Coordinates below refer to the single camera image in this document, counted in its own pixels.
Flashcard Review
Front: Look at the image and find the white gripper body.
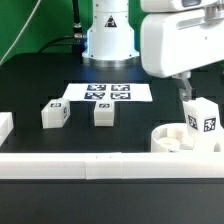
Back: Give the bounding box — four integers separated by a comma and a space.
140, 9, 224, 78

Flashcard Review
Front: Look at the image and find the white fence wall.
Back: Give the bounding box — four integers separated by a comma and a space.
0, 112, 14, 147
0, 152, 224, 180

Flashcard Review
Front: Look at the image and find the white left fence wall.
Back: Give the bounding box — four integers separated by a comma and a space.
0, 112, 14, 147

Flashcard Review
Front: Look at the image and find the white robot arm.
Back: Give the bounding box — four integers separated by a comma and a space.
82, 0, 224, 101

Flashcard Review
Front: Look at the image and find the black cable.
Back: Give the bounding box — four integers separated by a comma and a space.
38, 0, 88, 54

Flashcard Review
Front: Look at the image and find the grey thin cable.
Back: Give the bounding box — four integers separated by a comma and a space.
0, 0, 43, 66

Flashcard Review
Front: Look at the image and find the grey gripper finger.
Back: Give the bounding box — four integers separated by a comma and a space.
173, 71, 193, 101

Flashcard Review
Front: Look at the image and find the white marker sheet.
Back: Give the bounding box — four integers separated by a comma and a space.
63, 83, 153, 102

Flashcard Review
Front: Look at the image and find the white round stool seat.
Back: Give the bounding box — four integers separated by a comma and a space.
151, 123, 224, 153

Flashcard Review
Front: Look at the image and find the white front fence wall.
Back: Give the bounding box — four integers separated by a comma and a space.
0, 152, 224, 180

